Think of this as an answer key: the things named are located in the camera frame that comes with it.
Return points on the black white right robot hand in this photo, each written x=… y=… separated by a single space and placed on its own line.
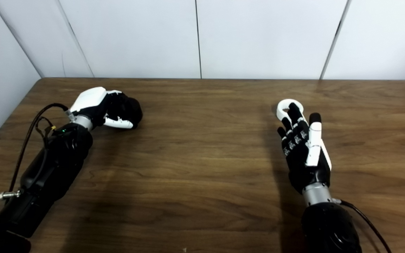
x=299 y=161

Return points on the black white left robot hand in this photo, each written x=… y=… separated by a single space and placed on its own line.
x=90 y=98

